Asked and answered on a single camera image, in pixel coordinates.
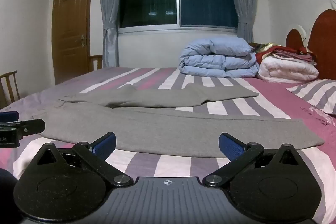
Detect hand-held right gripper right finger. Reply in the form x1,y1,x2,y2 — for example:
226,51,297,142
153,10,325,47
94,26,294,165
202,132,301,187

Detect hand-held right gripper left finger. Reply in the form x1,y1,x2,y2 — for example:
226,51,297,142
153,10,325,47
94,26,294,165
35,132,134,187

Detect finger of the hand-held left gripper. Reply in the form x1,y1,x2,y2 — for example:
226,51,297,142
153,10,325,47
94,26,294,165
0,118,46,141
0,111,20,124

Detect grey pants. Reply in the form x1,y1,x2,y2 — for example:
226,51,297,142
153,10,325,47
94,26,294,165
31,85,325,159

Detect wooden chair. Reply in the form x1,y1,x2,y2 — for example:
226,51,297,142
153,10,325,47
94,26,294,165
87,54,103,72
0,70,21,109

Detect folded light blue duvet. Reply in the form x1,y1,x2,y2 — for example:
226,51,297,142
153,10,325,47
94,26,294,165
178,37,261,79

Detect folded white quilt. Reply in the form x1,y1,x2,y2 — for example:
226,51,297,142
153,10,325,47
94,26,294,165
257,55,320,83

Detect striped pillow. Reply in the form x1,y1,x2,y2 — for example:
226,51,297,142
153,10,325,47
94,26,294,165
286,78,336,116

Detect brown wooden door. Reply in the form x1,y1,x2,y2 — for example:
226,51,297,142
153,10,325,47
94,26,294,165
51,0,96,86

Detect pile of red folded cloths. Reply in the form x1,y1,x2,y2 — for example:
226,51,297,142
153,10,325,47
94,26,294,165
248,42,319,66

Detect red wooden headboard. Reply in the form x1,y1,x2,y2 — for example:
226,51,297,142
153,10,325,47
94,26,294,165
286,9,336,81

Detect white looped cord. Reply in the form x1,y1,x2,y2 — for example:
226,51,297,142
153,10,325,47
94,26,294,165
296,24,311,46

